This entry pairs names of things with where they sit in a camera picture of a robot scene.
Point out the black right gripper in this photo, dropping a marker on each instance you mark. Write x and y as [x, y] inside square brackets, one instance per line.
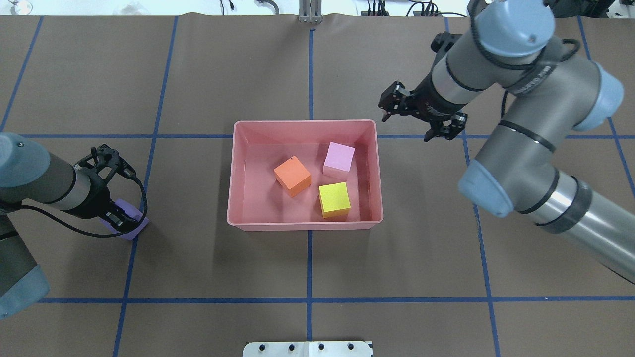
[425, 103]

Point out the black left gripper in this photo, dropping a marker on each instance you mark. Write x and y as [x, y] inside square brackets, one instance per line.
[95, 202]

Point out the purple foam block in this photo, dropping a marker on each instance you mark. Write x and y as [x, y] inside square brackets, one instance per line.
[124, 219]

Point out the pink foam block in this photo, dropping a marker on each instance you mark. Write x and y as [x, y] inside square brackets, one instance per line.
[338, 161]

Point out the yellow foam block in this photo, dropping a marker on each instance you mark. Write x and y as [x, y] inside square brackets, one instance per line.
[334, 200]

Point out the orange foam block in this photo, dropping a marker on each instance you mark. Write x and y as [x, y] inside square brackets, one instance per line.
[293, 176]

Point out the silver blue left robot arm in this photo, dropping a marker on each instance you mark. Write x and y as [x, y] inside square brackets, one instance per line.
[74, 195]

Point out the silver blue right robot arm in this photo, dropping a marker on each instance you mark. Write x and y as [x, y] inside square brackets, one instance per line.
[512, 43]

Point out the pink plastic bin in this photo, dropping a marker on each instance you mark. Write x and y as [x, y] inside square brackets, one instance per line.
[257, 202]

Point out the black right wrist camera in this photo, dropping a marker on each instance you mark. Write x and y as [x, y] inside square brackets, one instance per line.
[443, 42]

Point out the aluminium frame post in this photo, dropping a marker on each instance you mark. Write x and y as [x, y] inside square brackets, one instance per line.
[310, 11]

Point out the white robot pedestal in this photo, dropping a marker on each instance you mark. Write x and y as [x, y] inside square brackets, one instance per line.
[309, 349]

